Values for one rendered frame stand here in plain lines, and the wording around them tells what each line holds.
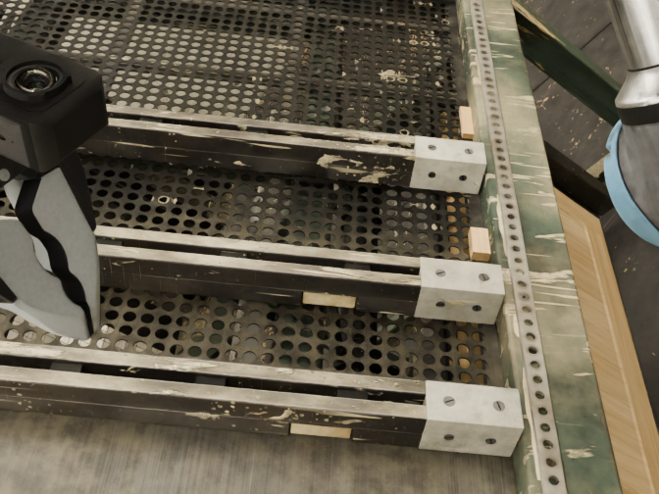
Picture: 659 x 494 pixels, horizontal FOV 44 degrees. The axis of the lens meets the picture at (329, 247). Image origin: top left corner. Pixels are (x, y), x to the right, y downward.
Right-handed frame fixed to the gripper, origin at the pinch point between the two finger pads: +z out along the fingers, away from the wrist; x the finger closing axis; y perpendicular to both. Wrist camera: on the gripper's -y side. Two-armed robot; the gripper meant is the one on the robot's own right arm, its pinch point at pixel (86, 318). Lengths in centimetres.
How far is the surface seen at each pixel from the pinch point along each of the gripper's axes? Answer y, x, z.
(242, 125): 60, -79, 26
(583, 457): -1, -47, 64
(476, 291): 17, -64, 51
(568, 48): 35, -173, 60
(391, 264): 28, -63, 44
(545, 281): 11, -74, 57
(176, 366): 42, -30, 36
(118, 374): 49, -27, 35
